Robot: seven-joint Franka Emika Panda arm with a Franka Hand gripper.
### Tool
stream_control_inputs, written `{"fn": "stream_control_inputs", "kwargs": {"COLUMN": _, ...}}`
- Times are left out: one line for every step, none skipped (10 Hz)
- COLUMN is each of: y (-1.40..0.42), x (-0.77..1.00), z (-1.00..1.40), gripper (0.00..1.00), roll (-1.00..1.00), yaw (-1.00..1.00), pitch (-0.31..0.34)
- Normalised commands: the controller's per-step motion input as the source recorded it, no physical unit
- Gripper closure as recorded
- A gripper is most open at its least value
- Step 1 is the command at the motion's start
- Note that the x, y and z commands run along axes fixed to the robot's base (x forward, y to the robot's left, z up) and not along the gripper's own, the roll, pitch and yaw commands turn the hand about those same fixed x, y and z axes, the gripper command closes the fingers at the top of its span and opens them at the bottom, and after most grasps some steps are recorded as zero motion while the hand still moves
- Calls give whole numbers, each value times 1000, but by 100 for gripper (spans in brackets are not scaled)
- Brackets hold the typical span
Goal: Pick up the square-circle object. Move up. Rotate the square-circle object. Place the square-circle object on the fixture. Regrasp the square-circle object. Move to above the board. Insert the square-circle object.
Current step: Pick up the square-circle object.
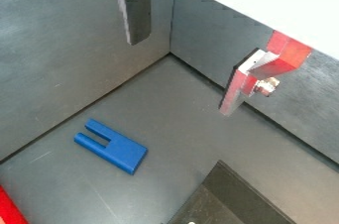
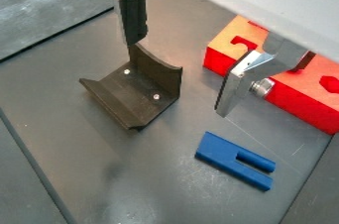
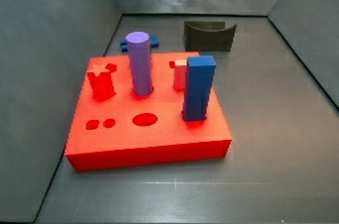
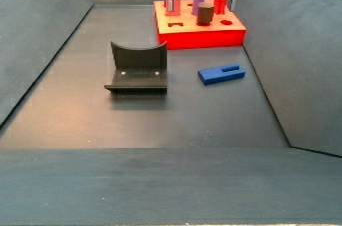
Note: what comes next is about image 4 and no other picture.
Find blue slotted square-circle block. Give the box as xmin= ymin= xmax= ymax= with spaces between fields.
xmin=198 ymin=64 xmax=246 ymax=85

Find red square peg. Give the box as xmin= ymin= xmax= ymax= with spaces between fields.
xmin=165 ymin=0 xmax=181 ymax=16

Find red peg board fixture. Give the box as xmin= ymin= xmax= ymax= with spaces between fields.
xmin=154 ymin=0 xmax=246 ymax=50

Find black curved regrasp stand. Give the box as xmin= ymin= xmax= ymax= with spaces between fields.
xmin=105 ymin=43 xmax=168 ymax=93

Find red star peg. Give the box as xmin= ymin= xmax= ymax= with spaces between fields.
xmin=214 ymin=0 xmax=228 ymax=15

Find dark brown hexagon peg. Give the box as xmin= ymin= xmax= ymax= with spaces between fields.
xmin=197 ymin=2 xmax=214 ymax=26

